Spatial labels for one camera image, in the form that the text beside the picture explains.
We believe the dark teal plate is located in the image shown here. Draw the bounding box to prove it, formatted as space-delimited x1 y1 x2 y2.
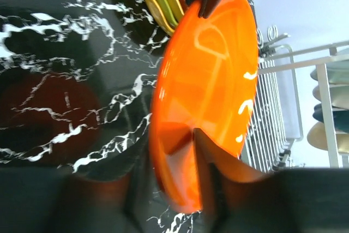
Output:
312 104 349 133

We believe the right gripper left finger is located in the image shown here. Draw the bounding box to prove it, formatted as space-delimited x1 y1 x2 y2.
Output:
1 159 152 232

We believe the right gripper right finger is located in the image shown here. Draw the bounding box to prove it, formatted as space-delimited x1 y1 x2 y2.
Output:
193 128 348 232

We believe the cream plate with dark patch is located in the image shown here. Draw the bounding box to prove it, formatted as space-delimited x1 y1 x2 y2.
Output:
306 122 348 154

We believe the red-orange scalloped plate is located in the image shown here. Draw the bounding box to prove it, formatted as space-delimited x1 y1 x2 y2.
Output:
149 0 258 213

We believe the light green flower plate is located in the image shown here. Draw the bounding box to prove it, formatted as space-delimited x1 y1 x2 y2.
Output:
327 60 349 85

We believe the metal wire dish rack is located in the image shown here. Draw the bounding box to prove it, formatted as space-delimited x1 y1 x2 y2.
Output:
241 25 348 172

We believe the white plate teal rim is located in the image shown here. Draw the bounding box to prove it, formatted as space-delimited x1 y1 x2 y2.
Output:
312 85 349 110

